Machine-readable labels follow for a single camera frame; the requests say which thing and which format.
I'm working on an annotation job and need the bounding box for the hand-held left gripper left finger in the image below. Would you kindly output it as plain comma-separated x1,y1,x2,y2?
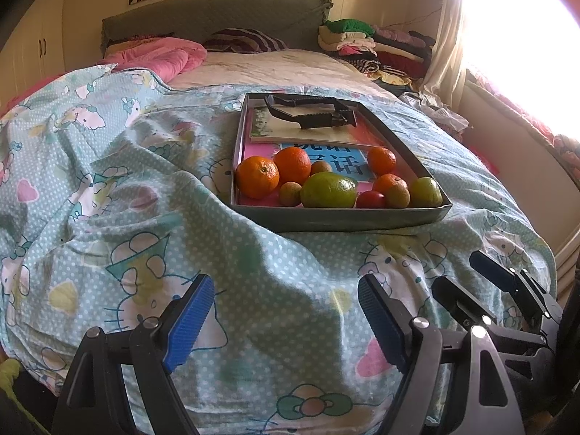
52,274,216,435

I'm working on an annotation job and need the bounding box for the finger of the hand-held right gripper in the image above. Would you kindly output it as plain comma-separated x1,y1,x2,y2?
432,275,547,360
469,250,566,341

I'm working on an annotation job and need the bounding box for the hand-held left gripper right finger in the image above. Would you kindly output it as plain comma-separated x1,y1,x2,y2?
357,274,526,435

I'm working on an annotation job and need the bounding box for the round green fruit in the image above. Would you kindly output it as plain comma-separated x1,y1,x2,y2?
409,177,443,208

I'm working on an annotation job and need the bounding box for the grey cardboard tray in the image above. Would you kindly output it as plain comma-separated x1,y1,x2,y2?
229,93,454,235

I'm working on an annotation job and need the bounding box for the red tomato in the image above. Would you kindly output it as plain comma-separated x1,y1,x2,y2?
356,190,387,209

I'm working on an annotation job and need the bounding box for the orange with stem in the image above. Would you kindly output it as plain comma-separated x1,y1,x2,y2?
236,156,280,199
372,173,409,195

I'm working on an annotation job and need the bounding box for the large green citrus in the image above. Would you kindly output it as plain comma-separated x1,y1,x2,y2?
300,171,359,209

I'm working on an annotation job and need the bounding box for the red cloth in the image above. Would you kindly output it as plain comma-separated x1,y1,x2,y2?
467,145,500,175

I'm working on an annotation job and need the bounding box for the printed cartoon cat blanket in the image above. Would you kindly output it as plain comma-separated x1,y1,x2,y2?
0,63,559,435

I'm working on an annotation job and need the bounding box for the floral windowsill cloth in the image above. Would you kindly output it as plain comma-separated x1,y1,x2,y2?
469,66,580,177

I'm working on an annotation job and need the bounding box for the pink book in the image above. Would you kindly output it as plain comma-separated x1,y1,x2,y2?
238,140,411,208

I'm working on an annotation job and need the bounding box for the crumpled white cloth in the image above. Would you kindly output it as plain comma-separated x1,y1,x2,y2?
399,92,470,133

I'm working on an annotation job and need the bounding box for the yellow green cloth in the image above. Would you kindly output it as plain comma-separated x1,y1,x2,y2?
0,357,21,418

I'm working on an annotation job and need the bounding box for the cream curtain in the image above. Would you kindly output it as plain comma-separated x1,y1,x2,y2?
426,0,468,100

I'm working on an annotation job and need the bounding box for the pile of folded clothes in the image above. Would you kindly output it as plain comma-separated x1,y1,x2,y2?
317,18,438,87

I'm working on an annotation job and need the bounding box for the beige bed sheet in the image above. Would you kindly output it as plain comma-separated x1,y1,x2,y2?
167,49,390,100

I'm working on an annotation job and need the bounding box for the pink quilt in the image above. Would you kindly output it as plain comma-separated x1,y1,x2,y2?
102,36,209,86

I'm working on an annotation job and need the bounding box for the striped pillow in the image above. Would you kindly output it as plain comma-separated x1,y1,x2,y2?
202,28,291,54

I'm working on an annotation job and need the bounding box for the green fabric headboard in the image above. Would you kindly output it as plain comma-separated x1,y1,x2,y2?
100,0,335,57

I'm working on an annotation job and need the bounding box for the cream wardrobe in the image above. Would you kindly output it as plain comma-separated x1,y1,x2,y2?
0,0,69,105

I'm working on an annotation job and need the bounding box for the black plastic frame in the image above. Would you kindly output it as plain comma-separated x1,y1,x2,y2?
264,94,359,130

